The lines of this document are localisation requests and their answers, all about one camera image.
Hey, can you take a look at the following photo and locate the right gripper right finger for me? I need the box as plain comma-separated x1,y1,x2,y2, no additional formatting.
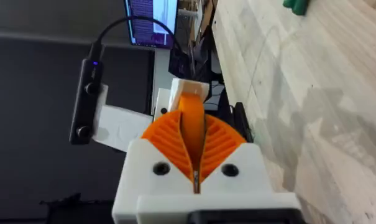
199,113,274,195

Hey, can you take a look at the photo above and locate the green vegetable toy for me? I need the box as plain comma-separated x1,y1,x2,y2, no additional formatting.
282,0,310,16

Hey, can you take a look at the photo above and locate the left plate black cable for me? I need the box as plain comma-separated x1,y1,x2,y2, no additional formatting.
88,15,183,63

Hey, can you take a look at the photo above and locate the computer monitor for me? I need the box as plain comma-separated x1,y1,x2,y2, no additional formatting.
123,0,178,50

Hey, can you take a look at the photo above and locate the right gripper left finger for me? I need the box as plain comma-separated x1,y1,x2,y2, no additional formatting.
111,108,196,224

